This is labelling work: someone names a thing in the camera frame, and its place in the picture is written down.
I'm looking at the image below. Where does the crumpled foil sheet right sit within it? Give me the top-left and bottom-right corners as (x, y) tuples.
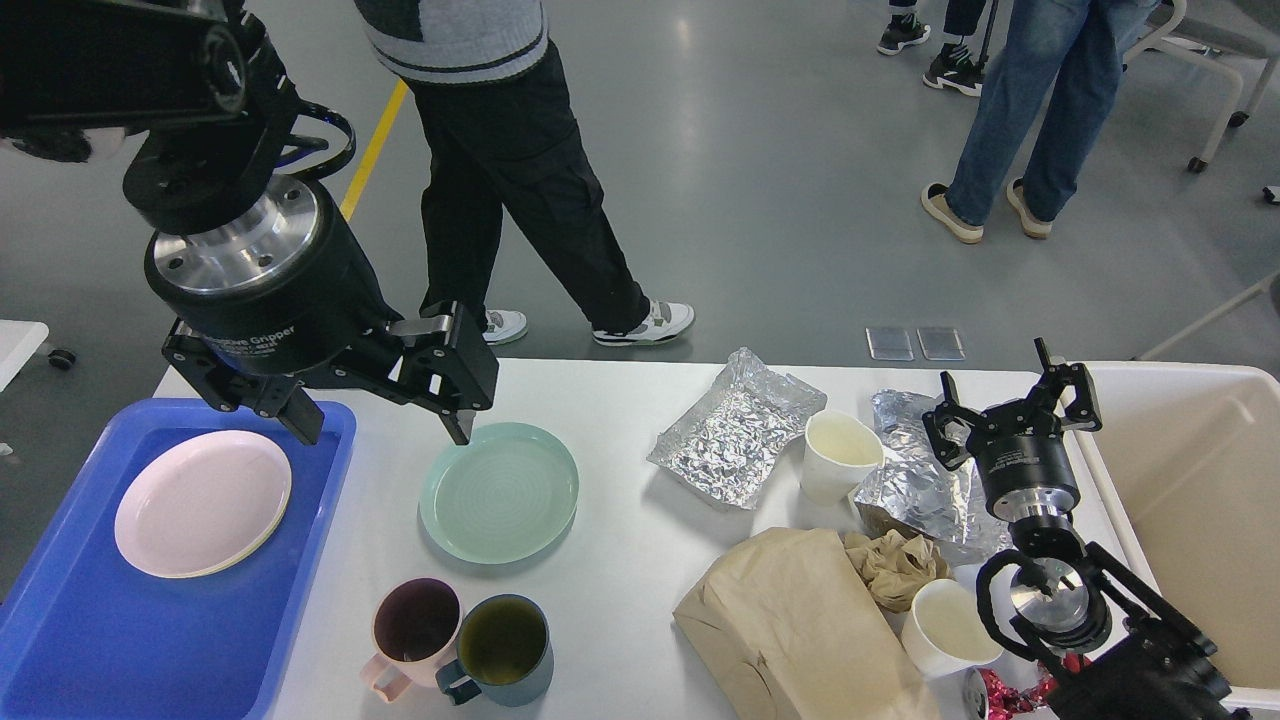
(849, 389), (1012, 566)

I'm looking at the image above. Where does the blue plastic tray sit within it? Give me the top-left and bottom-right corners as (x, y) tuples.
(1, 398), (357, 719)

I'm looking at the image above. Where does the crumpled foil sheet left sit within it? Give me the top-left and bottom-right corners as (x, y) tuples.
(646, 347), (827, 511)

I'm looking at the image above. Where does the person in blue jeans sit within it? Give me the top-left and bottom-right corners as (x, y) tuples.
(920, 1), (1158, 243)

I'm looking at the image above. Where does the white paper cup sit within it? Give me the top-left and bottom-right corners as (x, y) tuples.
(800, 409), (884, 506)
(900, 579), (1004, 679)

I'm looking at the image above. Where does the white paper cup lower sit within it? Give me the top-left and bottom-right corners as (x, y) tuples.
(900, 579), (1004, 679)

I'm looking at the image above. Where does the pink plate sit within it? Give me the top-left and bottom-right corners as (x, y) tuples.
(114, 430), (292, 579)

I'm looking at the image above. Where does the dark teal mug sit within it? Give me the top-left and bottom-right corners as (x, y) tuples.
(436, 594), (554, 707)

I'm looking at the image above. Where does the red candy wrapper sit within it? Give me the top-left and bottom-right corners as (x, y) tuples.
(963, 662), (1059, 719)

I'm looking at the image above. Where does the crumpled foil sheet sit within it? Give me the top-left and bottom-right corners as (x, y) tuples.
(849, 389), (1012, 566)
(646, 347), (827, 511)

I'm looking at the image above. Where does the white paper cup upper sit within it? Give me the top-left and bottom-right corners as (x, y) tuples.
(800, 409), (884, 506)

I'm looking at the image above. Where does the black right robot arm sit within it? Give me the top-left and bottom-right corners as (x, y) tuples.
(922, 340), (1251, 719)

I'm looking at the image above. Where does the small white side table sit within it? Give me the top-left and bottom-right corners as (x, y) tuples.
(0, 319), (78, 392)

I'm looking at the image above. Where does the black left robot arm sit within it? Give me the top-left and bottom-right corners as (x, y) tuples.
(1, 1), (498, 445)

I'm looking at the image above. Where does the white office chair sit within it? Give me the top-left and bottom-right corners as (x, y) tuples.
(1124, 1), (1279, 173)

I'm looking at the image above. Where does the brown paper bag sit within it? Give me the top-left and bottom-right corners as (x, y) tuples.
(673, 528), (940, 719)

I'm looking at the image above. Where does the person in black trousers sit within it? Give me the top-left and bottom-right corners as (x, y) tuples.
(355, 1), (695, 346)

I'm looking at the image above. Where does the mint green plate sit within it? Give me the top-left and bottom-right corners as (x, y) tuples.
(419, 421), (580, 565)

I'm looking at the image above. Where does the beige plastic bin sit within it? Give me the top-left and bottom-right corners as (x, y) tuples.
(1083, 361), (1279, 719)

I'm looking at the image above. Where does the crumpled brown napkin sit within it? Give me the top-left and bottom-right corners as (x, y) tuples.
(842, 530), (954, 614)

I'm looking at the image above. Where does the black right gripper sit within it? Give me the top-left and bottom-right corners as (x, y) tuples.
(922, 337), (1103, 521)

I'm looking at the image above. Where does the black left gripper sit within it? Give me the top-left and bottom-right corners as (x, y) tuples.
(143, 176), (499, 445)

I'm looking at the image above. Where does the pink mug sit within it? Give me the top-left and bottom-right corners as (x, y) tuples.
(360, 577), (465, 703)

